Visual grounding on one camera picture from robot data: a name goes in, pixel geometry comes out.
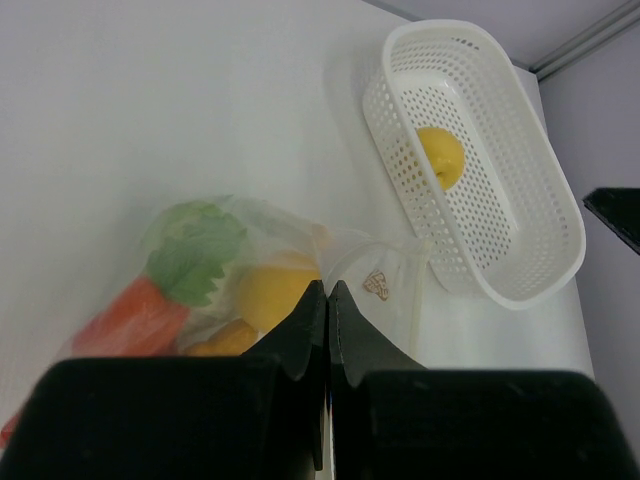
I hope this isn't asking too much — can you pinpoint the orange fake fruit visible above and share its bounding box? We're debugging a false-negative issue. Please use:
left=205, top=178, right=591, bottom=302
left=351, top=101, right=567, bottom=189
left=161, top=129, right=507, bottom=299
left=185, top=319, right=258, bottom=357

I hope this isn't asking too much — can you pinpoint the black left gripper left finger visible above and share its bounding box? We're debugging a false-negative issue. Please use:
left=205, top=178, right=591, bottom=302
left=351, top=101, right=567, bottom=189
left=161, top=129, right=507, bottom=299
left=1, top=281, right=326, bottom=479

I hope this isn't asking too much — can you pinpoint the fake carrot with green leaves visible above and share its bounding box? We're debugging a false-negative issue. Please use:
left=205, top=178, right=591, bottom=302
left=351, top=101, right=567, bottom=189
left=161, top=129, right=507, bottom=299
left=0, top=199, right=249, bottom=446

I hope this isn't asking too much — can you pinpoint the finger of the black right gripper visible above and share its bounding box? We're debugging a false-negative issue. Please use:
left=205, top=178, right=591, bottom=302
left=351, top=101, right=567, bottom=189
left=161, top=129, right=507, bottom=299
left=583, top=187, right=640, bottom=253

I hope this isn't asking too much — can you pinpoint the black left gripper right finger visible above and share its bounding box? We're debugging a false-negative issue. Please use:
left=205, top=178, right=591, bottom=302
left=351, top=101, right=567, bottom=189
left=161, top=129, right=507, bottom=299
left=327, top=283, right=639, bottom=479

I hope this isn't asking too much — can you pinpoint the yellow fake lemon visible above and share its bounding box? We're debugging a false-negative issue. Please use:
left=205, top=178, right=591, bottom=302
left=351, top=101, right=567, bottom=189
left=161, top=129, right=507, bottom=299
left=234, top=265, right=320, bottom=333

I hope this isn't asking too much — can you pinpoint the clear zip top bag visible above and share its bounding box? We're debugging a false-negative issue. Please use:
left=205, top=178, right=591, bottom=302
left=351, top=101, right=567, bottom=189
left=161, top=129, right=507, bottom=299
left=0, top=194, right=434, bottom=446

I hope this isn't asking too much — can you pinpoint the white perforated plastic basket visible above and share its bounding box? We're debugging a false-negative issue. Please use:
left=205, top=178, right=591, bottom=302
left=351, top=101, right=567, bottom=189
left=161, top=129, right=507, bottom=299
left=362, top=20, right=586, bottom=310

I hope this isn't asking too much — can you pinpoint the yellow fake pear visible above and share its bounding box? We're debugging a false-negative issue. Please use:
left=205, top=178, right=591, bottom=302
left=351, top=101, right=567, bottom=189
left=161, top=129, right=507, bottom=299
left=417, top=127, right=465, bottom=191

